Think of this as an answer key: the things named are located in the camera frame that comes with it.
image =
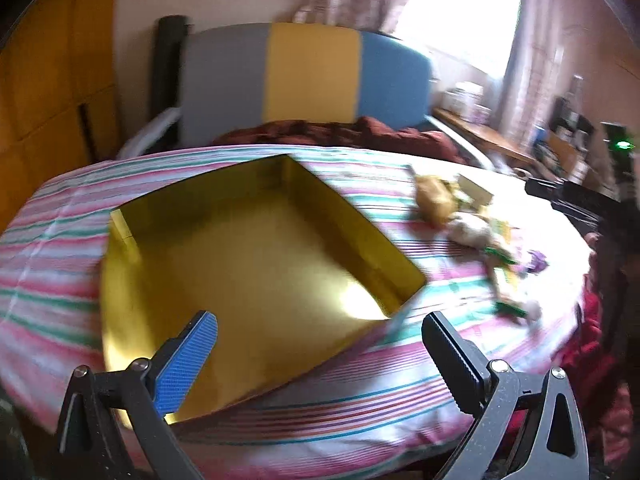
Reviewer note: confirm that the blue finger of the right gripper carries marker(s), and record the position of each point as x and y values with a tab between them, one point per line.
563	190
584	218

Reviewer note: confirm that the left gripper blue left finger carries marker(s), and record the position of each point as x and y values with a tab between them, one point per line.
179	361

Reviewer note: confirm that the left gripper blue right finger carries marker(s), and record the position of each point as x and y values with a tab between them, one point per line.
463	367

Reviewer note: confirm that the large cream carton box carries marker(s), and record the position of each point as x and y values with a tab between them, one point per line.
479	195

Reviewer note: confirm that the green cracker packet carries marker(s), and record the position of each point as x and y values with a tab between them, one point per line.
507	283

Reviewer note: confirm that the yellow sock ball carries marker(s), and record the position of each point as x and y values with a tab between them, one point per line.
434	200

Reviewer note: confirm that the purple snack pouch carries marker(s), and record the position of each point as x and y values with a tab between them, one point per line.
533	262

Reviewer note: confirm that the striped bed sheet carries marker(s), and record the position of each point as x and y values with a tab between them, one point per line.
373	410

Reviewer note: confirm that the wooden side table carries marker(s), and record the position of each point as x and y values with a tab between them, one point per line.
484	137

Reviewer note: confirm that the red garment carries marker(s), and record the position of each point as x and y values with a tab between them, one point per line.
606	386

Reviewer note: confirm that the white boxes on table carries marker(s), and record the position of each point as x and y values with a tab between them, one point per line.
465	101

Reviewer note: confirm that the gold tin box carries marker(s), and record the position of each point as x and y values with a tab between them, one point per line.
295	275

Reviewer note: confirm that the maroon blanket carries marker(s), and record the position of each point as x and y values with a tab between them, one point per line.
367	132

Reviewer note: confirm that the pink curtain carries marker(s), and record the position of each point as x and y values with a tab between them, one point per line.
511	48

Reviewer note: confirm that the grey yellow blue headboard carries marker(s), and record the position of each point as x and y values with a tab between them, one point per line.
241	76

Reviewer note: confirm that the wooden wardrobe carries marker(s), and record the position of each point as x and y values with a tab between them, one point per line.
59	108

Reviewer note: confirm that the white bed rail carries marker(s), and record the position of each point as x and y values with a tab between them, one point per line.
152	132

